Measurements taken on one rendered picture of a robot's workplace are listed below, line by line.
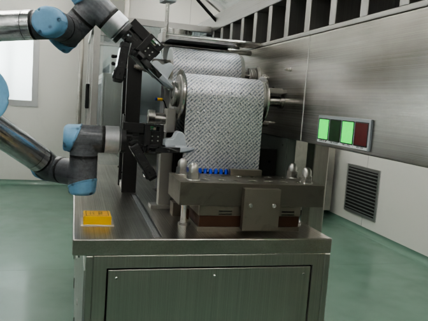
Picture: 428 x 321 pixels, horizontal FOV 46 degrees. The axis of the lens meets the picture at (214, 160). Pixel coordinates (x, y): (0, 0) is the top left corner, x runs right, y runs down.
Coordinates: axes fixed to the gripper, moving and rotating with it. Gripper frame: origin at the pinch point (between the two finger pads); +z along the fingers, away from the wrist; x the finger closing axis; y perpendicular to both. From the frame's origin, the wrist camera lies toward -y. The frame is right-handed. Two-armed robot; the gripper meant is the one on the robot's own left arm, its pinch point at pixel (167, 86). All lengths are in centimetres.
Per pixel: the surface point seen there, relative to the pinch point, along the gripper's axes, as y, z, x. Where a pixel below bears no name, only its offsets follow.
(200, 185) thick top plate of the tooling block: -15.1, 20.3, -25.2
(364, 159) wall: 134, 240, 321
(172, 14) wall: 148, 4, 551
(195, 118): -1.6, 11.5, -5.5
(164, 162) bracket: -16.7, 15.5, 2.5
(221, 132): 1.0, 20.2, -5.5
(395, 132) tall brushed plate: 18, 33, -59
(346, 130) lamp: 17, 33, -41
